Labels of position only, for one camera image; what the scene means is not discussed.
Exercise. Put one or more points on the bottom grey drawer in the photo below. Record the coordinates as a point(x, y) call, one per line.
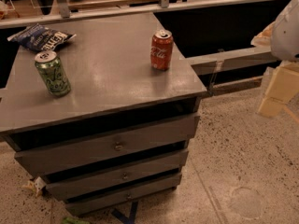
point(123, 195)

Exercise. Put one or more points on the grey drawer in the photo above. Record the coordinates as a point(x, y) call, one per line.
point(54, 159)
point(123, 195)
point(84, 184)

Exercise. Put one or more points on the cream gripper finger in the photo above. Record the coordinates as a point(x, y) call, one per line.
point(263, 39)
point(283, 86)

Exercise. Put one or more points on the crumpled paper scrap on floor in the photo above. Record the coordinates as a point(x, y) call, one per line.
point(36, 186)

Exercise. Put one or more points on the grey metal railing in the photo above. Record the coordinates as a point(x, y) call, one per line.
point(213, 35)

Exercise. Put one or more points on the blue kettle chips bag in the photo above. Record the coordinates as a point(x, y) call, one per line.
point(40, 38)

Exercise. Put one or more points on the middle grey drawer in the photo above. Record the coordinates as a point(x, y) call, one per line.
point(84, 184)

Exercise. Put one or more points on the red coke can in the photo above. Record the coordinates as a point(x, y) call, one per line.
point(161, 49)

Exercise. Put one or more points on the grey drawer cabinet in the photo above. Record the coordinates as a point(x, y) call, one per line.
point(114, 89)

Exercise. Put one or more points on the green object on floor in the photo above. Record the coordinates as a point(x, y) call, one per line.
point(71, 220)

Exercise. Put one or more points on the green soda can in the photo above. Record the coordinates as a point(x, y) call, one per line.
point(51, 70)

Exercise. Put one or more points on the top grey drawer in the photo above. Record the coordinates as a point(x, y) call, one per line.
point(54, 159)

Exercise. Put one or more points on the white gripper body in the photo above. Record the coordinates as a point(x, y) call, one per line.
point(287, 34)

